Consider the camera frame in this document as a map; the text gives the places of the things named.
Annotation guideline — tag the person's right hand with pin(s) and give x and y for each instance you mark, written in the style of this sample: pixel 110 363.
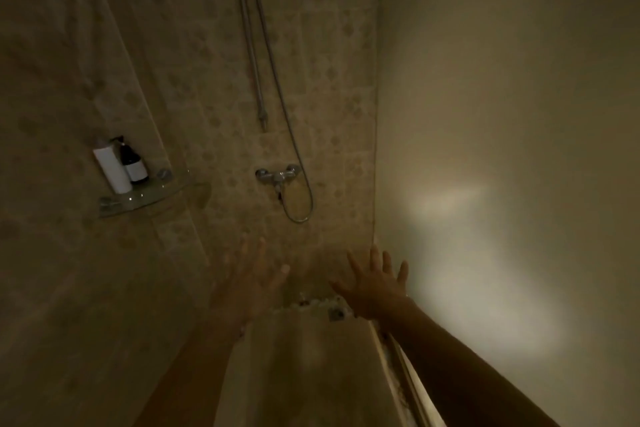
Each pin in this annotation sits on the person's right hand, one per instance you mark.
pixel 375 294

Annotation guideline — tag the person's left hand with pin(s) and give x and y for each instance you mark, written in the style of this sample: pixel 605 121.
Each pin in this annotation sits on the person's left hand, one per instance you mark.
pixel 252 294

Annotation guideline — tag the person's right thumb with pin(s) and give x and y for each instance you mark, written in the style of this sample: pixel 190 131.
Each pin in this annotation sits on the person's right thumb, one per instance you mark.
pixel 342 287

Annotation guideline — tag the person's right little finger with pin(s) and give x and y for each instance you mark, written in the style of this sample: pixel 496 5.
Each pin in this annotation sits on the person's right little finger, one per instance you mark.
pixel 403 275

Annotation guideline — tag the person's right middle finger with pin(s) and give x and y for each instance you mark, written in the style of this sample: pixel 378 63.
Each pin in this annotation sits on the person's right middle finger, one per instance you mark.
pixel 375 259

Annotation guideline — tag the person's left thumb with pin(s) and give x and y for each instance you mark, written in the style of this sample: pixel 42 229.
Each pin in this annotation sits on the person's left thumb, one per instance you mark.
pixel 280 277

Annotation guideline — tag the person's left forearm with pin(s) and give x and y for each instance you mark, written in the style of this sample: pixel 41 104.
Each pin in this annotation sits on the person's left forearm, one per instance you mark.
pixel 195 376

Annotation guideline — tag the person's right forearm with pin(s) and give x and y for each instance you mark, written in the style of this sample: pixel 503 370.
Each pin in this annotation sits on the person's right forearm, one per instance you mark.
pixel 465 366

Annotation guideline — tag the metal floor drain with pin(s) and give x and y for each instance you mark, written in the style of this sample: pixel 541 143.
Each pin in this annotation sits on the metal floor drain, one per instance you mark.
pixel 338 314

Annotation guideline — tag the chrome shower mixer tap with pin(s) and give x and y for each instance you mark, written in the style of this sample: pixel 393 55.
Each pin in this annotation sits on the chrome shower mixer tap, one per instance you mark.
pixel 277 175

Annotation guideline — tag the shower door track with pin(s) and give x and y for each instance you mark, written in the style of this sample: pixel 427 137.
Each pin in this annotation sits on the shower door track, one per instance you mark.
pixel 407 381

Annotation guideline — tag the glass corner shelf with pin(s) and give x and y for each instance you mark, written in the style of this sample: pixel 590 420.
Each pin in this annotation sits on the glass corner shelf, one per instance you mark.
pixel 145 196

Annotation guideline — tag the dark pump bottle white label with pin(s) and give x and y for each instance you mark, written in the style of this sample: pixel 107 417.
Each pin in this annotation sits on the dark pump bottle white label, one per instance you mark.
pixel 132 161

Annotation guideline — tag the chrome shower rail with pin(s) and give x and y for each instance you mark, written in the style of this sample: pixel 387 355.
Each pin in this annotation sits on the chrome shower rail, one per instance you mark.
pixel 249 41

